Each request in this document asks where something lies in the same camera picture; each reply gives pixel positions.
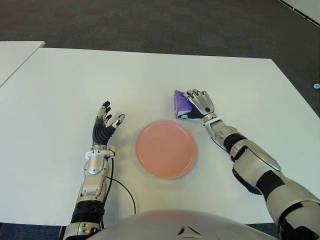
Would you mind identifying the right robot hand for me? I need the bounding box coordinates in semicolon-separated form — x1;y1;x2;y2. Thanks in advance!
183;88;216;120

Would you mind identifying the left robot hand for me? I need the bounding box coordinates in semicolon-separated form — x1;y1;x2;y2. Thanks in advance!
91;100;126;146

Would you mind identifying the purple tissue paper pack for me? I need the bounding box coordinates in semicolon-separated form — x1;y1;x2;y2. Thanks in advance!
173;89;201;121

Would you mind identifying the pink round plate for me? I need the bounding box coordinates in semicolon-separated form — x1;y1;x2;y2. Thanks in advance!
135;119;198;180

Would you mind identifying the silver robot torso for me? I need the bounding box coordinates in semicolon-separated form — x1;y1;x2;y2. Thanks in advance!
94;209;253;240

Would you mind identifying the white side table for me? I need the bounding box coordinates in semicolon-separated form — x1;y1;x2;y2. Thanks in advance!
0;40;46;87

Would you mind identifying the white panel with black edge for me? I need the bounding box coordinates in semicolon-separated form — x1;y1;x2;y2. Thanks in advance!
277;0;320;27

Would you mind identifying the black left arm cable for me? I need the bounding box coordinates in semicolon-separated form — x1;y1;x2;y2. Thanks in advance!
99;156;137;227

